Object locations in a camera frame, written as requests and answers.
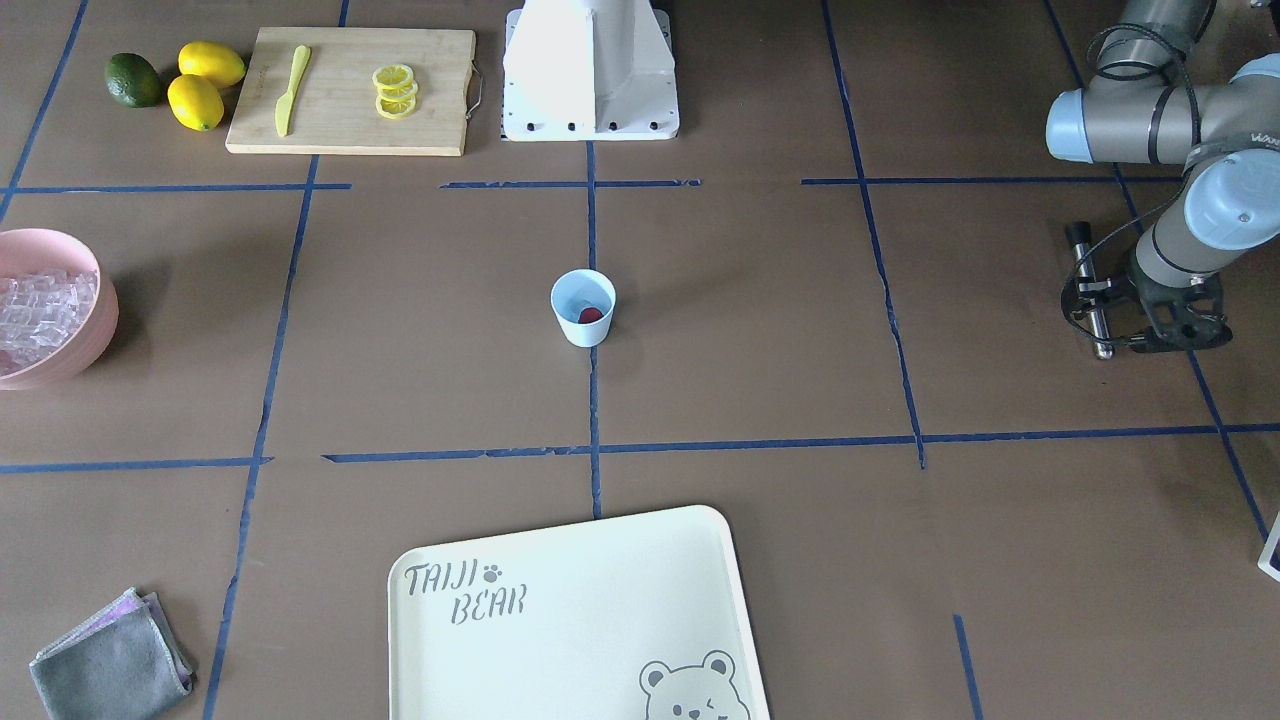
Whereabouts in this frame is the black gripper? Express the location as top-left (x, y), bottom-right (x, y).
top-left (1062, 255), bottom-right (1222, 346)

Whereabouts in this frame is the steel muddler black tip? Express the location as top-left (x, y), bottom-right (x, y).
top-left (1060, 222), bottom-right (1115, 361)

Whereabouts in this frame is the light blue plastic cup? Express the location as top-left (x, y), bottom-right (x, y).
top-left (549, 269), bottom-right (617, 348)

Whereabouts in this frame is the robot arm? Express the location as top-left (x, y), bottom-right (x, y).
top-left (1044, 1), bottom-right (1279, 360)

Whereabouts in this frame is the pink bowl of ice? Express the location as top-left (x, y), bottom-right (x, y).
top-left (1, 228), bottom-right (119, 391)

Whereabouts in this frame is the cream bear tray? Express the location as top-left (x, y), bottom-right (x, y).
top-left (387, 505), bottom-right (771, 719)

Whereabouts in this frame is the lemon slices stack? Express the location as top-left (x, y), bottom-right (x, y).
top-left (371, 63), bottom-right (419, 120)

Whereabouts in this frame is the wooden cutting board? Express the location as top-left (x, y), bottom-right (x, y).
top-left (225, 26), bottom-right (476, 158)

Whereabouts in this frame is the yellow plastic knife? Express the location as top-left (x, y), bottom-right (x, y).
top-left (273, 45), bottom-right (312, 138)

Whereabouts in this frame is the yellow lemon near board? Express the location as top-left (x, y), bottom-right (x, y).
top-left (166, 74), bottom-right (225, 132)

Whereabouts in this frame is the yellow lemon far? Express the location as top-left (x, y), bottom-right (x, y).
top-left (178, 41), bottom-right (247, 88)

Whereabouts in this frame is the green lime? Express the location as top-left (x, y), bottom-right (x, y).
top-left (104, 53), bottom-right (166, 108)

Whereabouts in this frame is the grey folded cloth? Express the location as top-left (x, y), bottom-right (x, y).
top-left (29, 588), bottom-right (195, 719)

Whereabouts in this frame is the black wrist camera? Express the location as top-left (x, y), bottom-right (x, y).
top-left (1129, 293), bottom-right (1234, 354)

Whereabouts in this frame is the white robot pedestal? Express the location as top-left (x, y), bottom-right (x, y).
top-left (502, 1), bottom-right (681, 142)

